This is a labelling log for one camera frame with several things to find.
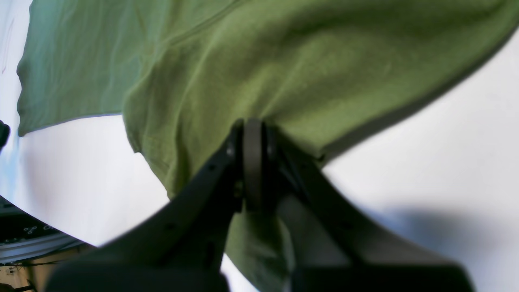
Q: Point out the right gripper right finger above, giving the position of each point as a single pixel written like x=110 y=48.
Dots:
x=336 y=248

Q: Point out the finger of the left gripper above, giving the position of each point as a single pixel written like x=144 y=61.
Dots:
x=5 y=132

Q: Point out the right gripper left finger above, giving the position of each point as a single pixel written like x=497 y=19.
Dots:
x=178 y=249

